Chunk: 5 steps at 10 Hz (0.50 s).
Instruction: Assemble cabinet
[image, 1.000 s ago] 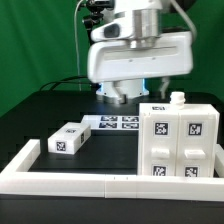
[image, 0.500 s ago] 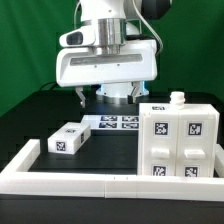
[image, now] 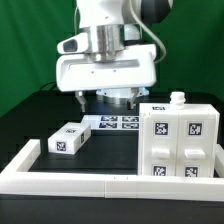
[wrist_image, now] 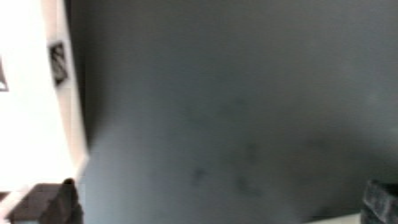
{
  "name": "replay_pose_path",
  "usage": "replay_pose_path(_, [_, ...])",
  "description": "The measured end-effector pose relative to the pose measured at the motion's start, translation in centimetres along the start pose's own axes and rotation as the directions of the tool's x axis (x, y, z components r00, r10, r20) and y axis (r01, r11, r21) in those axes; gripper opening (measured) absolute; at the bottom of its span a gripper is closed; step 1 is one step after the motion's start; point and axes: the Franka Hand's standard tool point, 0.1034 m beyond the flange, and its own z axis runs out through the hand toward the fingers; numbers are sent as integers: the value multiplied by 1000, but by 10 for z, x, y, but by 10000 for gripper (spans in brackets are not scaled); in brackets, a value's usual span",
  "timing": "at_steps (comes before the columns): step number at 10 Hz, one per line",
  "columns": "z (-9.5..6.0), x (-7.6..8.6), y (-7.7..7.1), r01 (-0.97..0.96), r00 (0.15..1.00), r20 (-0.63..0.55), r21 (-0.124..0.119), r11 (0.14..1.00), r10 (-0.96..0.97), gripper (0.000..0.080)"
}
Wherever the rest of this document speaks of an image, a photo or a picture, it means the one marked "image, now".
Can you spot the white cabinet body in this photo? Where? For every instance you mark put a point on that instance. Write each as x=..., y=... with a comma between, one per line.
x=177, y=105

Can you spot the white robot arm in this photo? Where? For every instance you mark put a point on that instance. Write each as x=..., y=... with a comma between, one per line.
x=107, y=56

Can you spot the white tagged rectangular block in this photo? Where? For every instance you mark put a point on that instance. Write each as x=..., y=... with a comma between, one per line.
x=69, y=138

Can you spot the white flat tagged panel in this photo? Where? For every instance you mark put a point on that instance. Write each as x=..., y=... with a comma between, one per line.
x=112, y=122

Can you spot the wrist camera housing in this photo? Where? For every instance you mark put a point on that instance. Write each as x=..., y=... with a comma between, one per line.
x=73, y=45

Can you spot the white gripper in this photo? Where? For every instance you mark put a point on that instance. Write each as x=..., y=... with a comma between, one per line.
x=133, y=67

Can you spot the white U-shaped border frame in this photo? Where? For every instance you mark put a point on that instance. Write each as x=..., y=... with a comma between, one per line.
x=17, y=178

